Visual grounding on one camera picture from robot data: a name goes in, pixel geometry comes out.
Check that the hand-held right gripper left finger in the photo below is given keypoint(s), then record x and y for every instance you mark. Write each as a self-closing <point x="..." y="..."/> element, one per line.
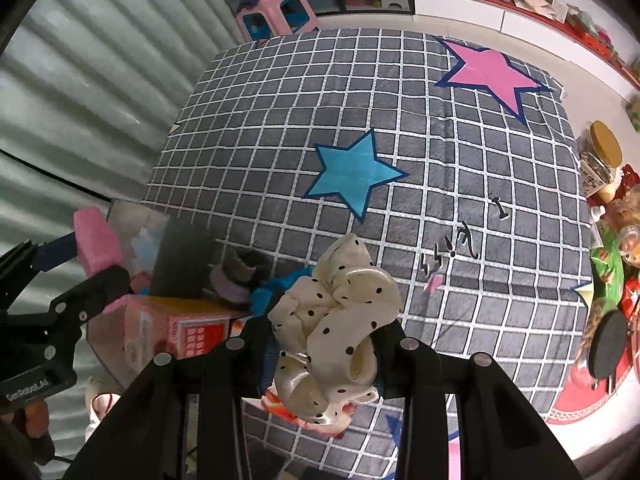
<point x="225" y="385"/>

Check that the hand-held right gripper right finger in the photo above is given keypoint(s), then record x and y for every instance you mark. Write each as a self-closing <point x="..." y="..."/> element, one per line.
<point x="425" y="385"/>

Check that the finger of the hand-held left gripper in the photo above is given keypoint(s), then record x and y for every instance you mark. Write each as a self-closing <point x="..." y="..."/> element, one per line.
<point x="97" y="287"/>
<point x="57" y="252"/>

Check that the pink sponge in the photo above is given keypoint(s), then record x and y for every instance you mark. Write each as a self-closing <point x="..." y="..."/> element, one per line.
<point x="97" y="240"/>

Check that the pink patterned tissue packet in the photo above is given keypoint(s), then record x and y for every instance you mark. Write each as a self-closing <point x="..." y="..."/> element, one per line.
<point x="165" y="332"/>

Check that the white cardboard box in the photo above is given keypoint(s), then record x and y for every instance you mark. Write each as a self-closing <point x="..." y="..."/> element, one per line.
<point x="182" y="260"/>

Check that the cream polka dot scrunchie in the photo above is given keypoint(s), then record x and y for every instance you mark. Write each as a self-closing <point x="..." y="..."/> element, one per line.
<point x="330" y="305"/>

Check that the person's left hand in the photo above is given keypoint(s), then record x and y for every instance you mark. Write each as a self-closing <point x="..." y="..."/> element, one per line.
<point x="37" y="417"/>

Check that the bright blue cloth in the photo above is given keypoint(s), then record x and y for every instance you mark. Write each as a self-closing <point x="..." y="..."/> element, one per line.
<point x="267" y="295"/>

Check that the mauve scrunchie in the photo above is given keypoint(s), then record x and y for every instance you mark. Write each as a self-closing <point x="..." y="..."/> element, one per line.
<point x="227" y="285"/>

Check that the red patterned round mat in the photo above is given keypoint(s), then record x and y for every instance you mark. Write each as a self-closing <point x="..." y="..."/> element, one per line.
<point x="580" y="402"/>

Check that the black round disc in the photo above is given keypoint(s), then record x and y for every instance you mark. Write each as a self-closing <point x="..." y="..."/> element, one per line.
<point x="607" y="342"/>

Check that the pile of colourful packets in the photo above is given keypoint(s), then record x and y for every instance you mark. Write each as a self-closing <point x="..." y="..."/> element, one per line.
<point x="612" y="260"/>

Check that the grey checkered star blanket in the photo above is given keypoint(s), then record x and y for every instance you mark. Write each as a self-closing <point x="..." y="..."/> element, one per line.
<point x="300" y="110"/>

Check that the jar with yellow lid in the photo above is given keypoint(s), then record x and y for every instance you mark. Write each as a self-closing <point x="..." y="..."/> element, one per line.
<point x="605" y="142"/>

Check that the pink plastic stool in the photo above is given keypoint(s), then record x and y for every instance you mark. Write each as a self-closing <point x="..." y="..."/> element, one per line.
<point x="265" y="7"/>

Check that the red shelf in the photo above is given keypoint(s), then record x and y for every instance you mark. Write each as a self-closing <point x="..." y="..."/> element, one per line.
<point x="550" y="25"/>

